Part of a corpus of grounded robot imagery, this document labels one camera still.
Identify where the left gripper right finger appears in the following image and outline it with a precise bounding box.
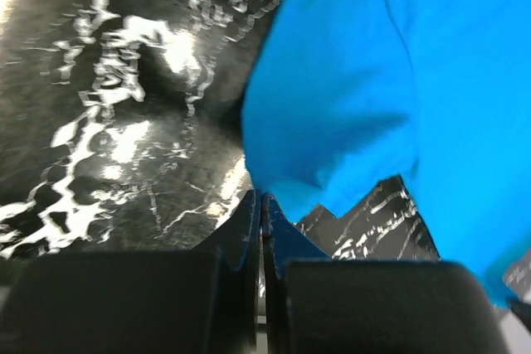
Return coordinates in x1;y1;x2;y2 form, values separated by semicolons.
261;195;508;353

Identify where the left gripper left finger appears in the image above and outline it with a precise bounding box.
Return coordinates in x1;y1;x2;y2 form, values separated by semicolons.
1;191;261;353

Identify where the blue t shirt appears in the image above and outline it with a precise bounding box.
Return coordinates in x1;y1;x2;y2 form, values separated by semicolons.
242;0;530;305

